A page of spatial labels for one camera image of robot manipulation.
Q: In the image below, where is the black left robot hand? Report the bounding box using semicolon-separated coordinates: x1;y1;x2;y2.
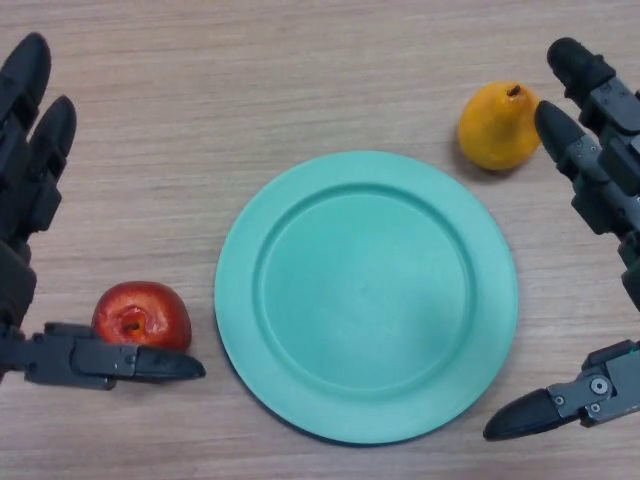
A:
0;32;207;391

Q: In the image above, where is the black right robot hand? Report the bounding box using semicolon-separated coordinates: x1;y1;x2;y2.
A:
482;37;640;442

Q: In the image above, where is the green round plate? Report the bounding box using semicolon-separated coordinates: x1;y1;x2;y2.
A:
213;151;519;445

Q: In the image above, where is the red apple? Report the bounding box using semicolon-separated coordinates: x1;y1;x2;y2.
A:
91;281;193;350

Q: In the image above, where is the yellow pear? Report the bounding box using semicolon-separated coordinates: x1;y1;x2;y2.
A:
457;81;544;172

